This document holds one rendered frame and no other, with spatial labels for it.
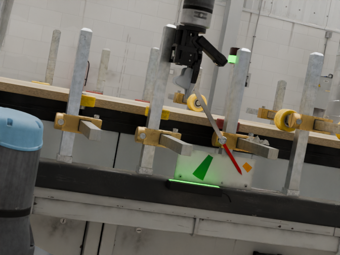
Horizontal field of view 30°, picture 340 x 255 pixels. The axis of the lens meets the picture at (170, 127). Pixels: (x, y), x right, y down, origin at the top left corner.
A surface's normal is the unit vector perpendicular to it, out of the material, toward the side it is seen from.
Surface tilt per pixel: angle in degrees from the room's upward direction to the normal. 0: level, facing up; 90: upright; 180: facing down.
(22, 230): 70
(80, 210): 90
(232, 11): 90
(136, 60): 90
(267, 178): 90
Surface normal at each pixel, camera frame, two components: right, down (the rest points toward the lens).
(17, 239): 0.82, -0.17
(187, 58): 0.24, 0.10
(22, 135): 0.68, 0.08
